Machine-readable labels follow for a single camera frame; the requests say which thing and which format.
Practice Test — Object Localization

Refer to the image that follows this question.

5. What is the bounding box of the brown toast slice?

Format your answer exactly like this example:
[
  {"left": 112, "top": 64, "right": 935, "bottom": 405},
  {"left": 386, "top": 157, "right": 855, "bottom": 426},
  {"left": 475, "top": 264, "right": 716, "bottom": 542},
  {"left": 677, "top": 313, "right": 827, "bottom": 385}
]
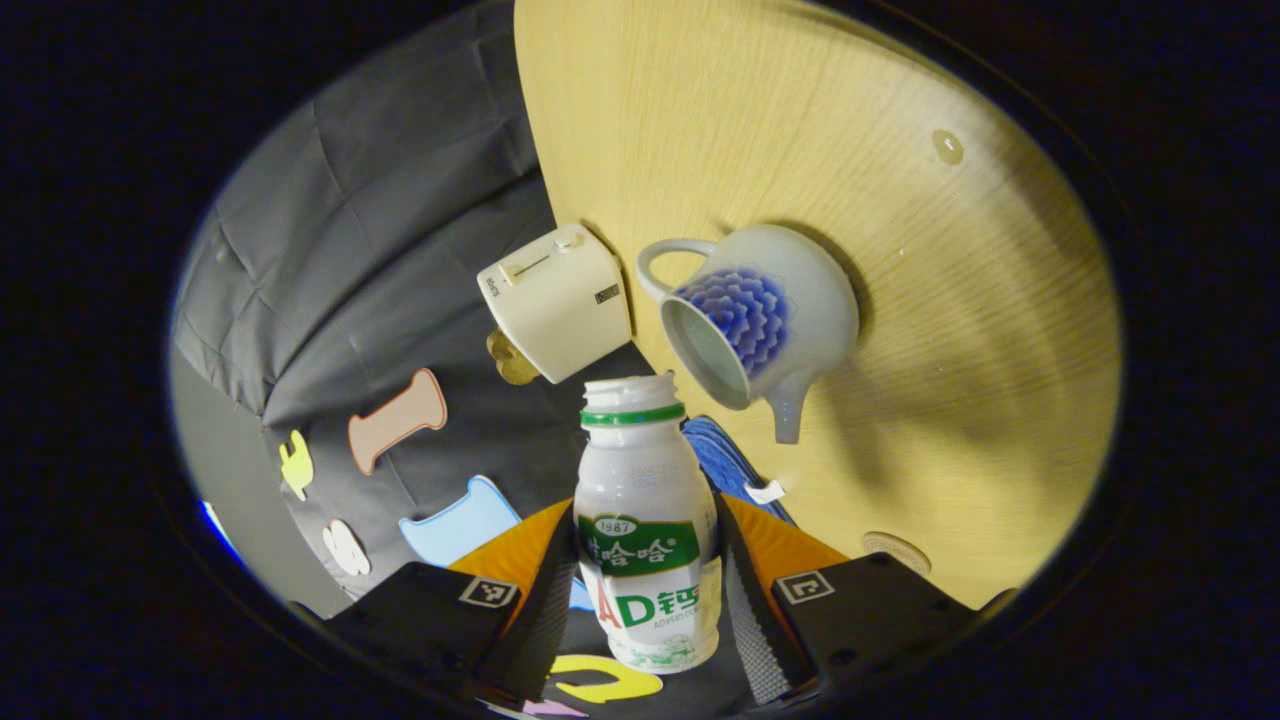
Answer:
[{"left": 486, "top": 329, "right": 542, "bottom": 387}]

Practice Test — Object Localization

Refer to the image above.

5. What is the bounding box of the white toaster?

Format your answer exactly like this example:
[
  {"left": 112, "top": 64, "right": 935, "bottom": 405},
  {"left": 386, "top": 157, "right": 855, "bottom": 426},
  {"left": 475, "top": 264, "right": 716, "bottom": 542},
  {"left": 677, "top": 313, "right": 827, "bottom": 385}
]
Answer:
[{"left": 476, "top": 222, "right": 634, "bottom": 386}]

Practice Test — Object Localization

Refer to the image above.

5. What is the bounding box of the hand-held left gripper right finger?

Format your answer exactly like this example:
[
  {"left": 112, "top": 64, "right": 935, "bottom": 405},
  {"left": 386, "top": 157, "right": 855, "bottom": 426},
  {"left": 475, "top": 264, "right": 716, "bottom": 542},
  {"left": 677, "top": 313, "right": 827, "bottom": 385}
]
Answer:
[{"left": 714, "top": 492, "right": 991, "bottom": 707}]

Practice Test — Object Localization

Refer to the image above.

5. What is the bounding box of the round cork coaster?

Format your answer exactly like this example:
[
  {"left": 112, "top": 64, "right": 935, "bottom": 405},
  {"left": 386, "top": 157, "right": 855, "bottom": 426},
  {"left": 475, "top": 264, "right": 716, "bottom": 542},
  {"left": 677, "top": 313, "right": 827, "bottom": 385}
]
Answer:
[{"left": 861, "top": 530, "right": 934, "bottom": 577}]

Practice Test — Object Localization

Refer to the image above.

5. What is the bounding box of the blue folded towel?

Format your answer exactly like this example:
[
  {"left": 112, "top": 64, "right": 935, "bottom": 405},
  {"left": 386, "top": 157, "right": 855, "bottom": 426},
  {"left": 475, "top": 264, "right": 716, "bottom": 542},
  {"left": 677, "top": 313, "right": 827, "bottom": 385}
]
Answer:
[{"left": 682, "top": 415, "right": 798, "bottom": 528}]

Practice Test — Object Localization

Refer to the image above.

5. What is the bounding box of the white plastic water bottle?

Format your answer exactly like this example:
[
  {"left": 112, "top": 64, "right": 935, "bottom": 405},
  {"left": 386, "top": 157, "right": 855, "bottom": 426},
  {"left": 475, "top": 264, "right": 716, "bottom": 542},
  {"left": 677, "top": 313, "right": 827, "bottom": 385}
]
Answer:
[{"left": 573, "top": 374, "right": 722, "bottom": 675}]

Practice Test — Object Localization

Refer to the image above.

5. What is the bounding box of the white blue ceramic teacup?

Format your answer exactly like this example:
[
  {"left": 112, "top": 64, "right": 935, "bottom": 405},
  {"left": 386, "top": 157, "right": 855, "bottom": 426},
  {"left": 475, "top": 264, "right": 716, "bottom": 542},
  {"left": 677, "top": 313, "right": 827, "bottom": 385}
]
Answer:
[{"left": 636, "top": 223, "right": 862, "bottom": 446}]

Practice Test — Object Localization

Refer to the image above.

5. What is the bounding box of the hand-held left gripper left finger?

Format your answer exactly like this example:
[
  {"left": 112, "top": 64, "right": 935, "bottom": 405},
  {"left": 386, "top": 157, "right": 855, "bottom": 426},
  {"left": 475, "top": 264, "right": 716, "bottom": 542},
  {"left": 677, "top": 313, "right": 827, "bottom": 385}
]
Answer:
[{"left": 323, "top": 499, "right": 603, "bottom": 701}]

